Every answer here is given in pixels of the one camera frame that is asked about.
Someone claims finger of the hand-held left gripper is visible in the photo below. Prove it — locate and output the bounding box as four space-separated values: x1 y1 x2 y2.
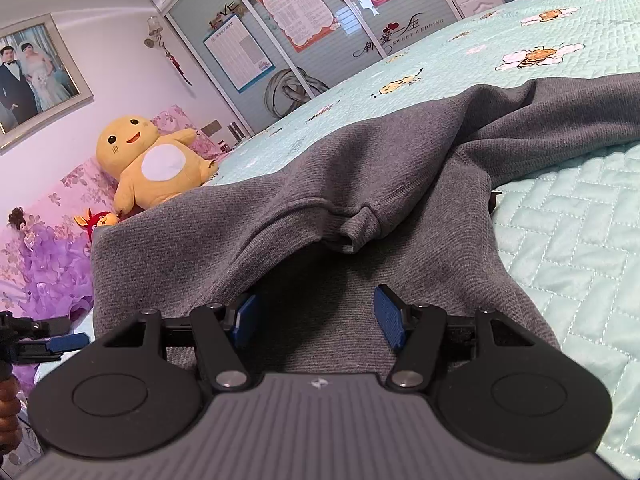
0 312 71 338
5 332 91 365

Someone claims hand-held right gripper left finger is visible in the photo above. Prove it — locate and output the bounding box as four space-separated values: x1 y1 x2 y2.
102 292 261 393

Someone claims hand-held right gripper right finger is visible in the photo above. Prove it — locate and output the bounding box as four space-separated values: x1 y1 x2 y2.
375 284 533 393

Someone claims grey sweater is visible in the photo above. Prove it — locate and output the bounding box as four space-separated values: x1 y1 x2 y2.
90 72 640 386

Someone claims person's left hand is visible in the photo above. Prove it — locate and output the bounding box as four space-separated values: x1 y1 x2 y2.
0 380 21 453

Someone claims doll with purple ruffled dress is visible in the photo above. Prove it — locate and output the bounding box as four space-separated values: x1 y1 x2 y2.
0 207 96 328

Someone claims red plush toy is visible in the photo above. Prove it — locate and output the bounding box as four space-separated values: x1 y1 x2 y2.
74 208 121 241

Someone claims pink floral pillow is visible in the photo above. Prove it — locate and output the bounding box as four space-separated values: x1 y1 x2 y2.
0 157 121 261
150 105 223 161

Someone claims yellow plush toy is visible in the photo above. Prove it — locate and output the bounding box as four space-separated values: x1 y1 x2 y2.
96 115 221 216

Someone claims wardrobe with sliding doors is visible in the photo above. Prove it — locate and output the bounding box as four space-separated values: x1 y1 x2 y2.
142 0 466 133

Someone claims framed wedding photo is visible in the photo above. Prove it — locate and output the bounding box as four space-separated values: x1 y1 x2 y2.
0 14 94 153

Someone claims red hanging knot ornament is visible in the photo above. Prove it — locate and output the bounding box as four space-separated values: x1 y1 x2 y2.
167 50 193 86

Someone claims blue bordered wall poster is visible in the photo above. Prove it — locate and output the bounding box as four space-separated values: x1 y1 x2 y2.
202 15 276 93

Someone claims wall lamp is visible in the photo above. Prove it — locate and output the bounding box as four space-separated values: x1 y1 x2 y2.
144 16 168 51

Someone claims red bordered wall poster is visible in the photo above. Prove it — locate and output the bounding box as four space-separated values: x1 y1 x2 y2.
256 0 338 53

